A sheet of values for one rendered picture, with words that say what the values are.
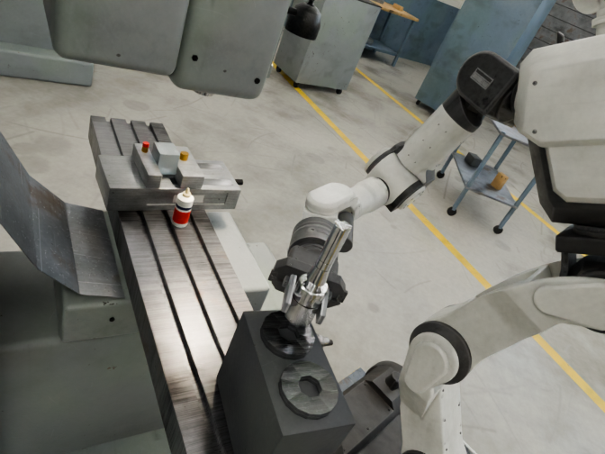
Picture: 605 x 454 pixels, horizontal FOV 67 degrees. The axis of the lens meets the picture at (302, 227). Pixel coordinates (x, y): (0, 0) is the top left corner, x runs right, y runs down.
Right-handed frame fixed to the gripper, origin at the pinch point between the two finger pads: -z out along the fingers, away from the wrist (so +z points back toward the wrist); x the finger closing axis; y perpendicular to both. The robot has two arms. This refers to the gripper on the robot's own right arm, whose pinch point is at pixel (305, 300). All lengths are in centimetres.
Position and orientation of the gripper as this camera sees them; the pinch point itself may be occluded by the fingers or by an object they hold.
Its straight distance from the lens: 70.7
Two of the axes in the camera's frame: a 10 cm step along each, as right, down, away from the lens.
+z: 1.2, -5.3, 8.4
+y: -3.4, 7.7, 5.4
